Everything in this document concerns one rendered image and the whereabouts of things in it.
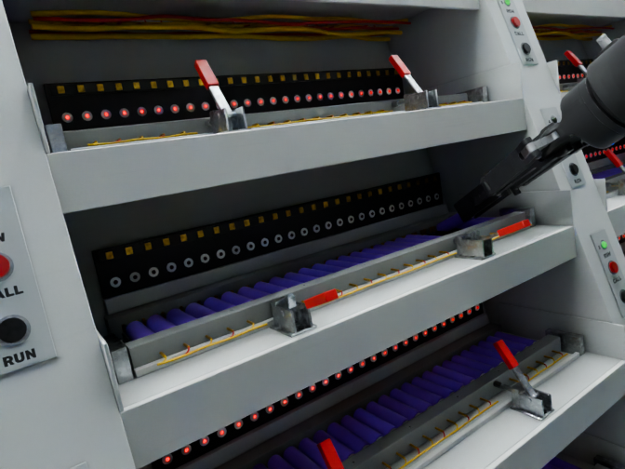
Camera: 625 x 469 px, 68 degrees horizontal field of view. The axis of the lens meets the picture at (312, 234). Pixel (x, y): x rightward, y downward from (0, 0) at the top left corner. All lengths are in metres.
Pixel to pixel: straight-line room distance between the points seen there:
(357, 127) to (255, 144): 0.12
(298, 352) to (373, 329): 0.09
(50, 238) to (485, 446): 0.47
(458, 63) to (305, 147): 0.41
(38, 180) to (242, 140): 0.17
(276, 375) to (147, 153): 0.21
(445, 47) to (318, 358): 0.57
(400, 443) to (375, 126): 0.35
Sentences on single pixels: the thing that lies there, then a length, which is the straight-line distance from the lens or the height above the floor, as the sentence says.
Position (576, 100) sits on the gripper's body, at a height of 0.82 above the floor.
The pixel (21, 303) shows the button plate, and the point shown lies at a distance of 0.36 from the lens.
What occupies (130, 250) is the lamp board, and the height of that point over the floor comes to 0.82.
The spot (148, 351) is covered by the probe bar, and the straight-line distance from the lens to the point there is 0.42.
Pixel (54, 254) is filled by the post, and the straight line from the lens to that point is 0.37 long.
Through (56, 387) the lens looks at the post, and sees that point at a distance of 0.36.
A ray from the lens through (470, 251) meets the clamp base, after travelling 0.59.
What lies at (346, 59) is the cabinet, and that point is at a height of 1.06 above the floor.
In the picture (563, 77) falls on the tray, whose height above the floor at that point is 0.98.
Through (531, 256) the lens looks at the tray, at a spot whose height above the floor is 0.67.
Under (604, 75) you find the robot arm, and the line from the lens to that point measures 0.56.
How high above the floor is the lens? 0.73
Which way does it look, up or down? 5 degrees up
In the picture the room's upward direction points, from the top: 19 degrees counter-clockwise
